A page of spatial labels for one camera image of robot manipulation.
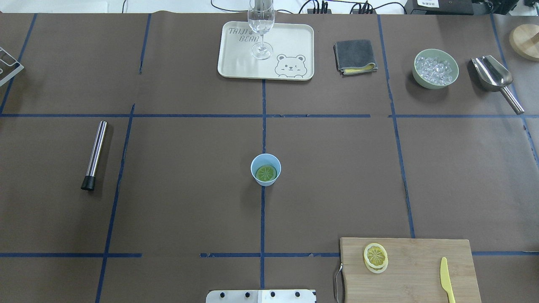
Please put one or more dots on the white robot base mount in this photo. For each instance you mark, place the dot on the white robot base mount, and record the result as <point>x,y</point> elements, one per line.
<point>262,296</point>

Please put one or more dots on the round wooden stand base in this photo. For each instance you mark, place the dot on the round wooden stand base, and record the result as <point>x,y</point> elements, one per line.
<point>524,40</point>

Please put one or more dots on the clear wine glass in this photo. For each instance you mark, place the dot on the clear wine glass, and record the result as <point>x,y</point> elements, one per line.
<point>261,19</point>

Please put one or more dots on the yellow plastic knife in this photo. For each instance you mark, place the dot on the yellow plastic knife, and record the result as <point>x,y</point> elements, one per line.
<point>445,280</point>

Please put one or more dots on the bamboo cutting board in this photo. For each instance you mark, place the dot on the bamboo cutting board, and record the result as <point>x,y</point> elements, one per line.
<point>412,275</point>

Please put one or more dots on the light blue paper cup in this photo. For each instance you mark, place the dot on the light blue paper cup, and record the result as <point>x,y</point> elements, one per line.
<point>265,159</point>

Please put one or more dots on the green bowl of ice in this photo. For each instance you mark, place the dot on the green bowl of ice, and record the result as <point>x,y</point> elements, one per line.
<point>434,69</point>

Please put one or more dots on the yellow lemon slice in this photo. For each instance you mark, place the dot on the yellow lemon slice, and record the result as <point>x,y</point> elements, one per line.
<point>375,258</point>
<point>266,173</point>

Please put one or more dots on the steel muddler black tip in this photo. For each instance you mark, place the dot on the steel muddler black tip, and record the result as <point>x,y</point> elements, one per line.
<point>89,181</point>

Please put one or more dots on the grey folded cloth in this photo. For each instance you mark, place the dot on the grey folded cloth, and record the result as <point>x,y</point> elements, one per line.
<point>355,57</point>

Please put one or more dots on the steel ice scoop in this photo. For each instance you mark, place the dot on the steel ice scoop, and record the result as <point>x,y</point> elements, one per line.
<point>494,77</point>

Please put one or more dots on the cream bear tray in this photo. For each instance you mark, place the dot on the cream bear tray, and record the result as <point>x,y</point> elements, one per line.
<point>287,54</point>

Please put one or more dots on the white rack at edge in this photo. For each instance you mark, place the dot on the white rack at edge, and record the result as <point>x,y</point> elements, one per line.
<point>9,66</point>

